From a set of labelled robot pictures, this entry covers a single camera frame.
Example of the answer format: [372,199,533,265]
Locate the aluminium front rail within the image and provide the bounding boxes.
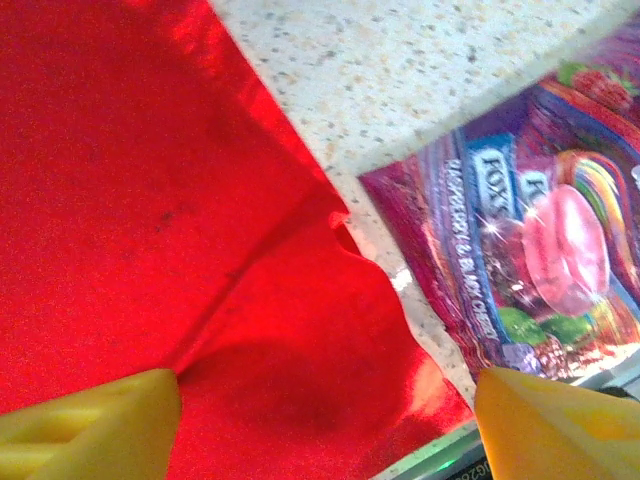
[369,367,640,480]

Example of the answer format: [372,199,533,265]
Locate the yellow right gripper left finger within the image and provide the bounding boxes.
[0,368,182,480]

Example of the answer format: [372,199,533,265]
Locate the red t-shirt with bear print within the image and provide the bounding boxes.
[0,0,474,480]

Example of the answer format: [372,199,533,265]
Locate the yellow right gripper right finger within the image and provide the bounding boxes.
[473,367,640,480]

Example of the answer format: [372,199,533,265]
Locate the purple candy bag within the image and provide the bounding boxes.
[359,14,640,386]

